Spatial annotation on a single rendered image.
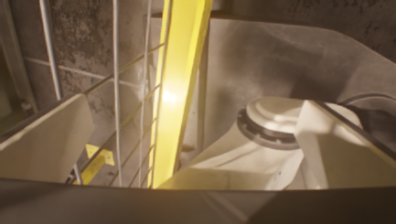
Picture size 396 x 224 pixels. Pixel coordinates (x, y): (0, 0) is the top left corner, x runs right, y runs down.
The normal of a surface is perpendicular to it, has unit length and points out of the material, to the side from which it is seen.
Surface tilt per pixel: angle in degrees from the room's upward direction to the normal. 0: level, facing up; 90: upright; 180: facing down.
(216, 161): 90
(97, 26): 0
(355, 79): 0
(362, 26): 0
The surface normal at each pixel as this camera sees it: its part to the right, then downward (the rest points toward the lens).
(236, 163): 0.03, -0.85
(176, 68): -0.20, 0.51
